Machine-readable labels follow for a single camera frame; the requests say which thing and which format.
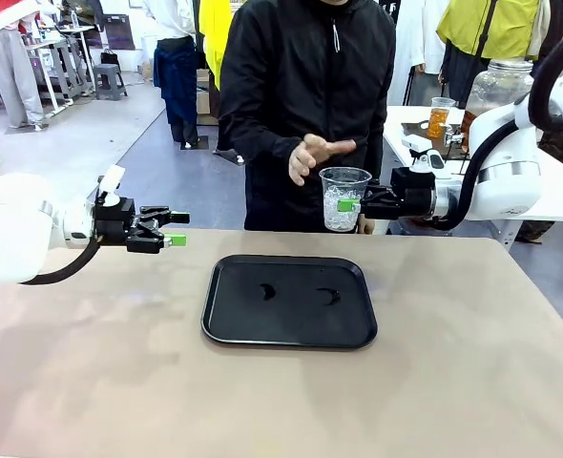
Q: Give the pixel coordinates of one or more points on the person right hand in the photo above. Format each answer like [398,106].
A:
[310,152]

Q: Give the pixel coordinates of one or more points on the person right forearm black sleeve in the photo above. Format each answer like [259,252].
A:
[267,148]

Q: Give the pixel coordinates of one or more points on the grey plastic stool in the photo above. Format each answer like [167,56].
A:
[110,78]

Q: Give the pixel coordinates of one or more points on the metal workbench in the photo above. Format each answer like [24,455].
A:
[67,47]

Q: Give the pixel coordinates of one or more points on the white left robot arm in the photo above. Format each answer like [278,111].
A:
[14,224]

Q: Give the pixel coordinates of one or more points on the black metal drip tray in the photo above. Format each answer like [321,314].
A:
[415,129]

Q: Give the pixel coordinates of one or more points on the yellow garment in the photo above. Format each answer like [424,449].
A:
[214,38]

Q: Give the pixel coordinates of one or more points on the dark brown panel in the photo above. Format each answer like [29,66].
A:
[119,31]

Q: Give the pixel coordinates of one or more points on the person in black jacket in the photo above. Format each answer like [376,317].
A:
[286,71]

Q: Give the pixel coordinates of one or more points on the black bag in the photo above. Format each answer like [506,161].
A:
[110,58]

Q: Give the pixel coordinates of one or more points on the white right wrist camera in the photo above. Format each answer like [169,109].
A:
[412,141]

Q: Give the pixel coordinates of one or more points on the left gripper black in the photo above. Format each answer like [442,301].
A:
[114,222]

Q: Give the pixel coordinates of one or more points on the glass drink dispenser jar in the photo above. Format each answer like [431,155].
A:
[496,86]

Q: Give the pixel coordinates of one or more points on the clear plastic cup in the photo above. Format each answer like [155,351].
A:
[439,121]
[334,217]

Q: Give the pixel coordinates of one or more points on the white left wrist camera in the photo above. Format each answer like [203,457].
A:
[112,179]

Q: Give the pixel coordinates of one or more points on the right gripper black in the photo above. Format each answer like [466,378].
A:
[412,195]

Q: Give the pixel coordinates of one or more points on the clear plastic bottle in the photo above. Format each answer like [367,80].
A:
[74,19]

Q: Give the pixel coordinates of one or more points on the cardboard box stack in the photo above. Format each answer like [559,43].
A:
[204,97]

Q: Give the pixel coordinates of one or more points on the black serving tray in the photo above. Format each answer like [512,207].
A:
[286,324]

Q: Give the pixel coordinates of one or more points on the person left hand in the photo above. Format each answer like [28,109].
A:
[366,226]

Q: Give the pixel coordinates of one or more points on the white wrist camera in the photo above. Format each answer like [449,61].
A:
[412,141]
[112,179]

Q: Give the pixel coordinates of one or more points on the metal dispenser spigot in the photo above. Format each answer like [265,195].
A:
[451,138]

